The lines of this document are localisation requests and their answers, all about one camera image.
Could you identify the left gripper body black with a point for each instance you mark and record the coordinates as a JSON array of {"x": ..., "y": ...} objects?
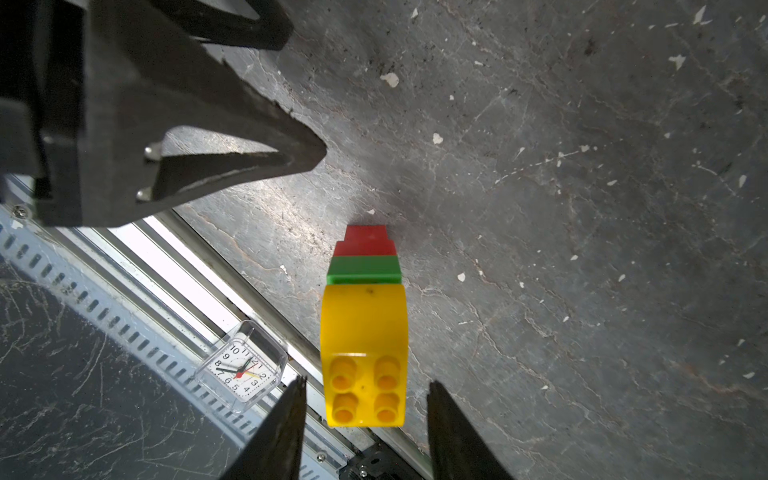
[{"x": 42, "y": 111}]

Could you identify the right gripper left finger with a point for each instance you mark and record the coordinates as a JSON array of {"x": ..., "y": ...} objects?
[{"x": 274, "y": 452}]

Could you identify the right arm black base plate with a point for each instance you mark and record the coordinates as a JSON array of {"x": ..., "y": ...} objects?
[{"x": 379, "y": 462}]

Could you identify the long red lego brick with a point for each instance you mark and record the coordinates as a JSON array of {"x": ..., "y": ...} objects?
[{"x": 364, "y": 247}]

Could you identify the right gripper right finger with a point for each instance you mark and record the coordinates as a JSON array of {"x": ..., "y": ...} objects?
[{"x": 457, "y": 451}]

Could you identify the small white desk clock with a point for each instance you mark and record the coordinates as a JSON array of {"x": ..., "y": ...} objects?
[{"x": 246, "y": 365}]

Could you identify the green lego brick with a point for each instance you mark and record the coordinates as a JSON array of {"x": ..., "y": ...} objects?
[{"x": 364, "y": 270}]

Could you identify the yellow sloped lego brick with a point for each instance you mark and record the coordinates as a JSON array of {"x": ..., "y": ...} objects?
[{"x": 364, "y": 354}]

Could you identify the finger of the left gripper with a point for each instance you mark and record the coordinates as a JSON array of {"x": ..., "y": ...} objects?
[
  {"x": 271, "y": 30},
  {"x": 203, "y": 128}
]

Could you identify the small red lego brick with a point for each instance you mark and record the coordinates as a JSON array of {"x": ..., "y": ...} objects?
[{"x": 366, "y": 233}]

